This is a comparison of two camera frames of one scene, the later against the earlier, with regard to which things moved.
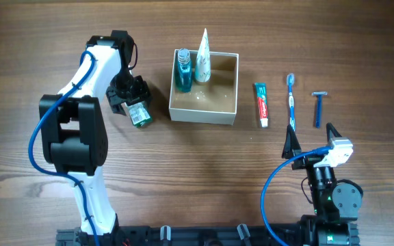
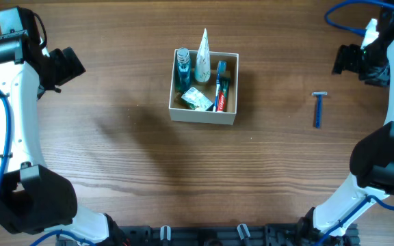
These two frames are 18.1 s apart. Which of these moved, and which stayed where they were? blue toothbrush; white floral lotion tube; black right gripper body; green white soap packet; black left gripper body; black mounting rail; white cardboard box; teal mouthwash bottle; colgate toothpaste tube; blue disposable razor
Moved: blue toothbrush; green white soap packet; black left gripper body; black right gripper body; colgate toothpaste tube
Stayed: teal mouthwash bottle; white floral lotion tube; black mounting rail; white cardboard box; blue disposable razor
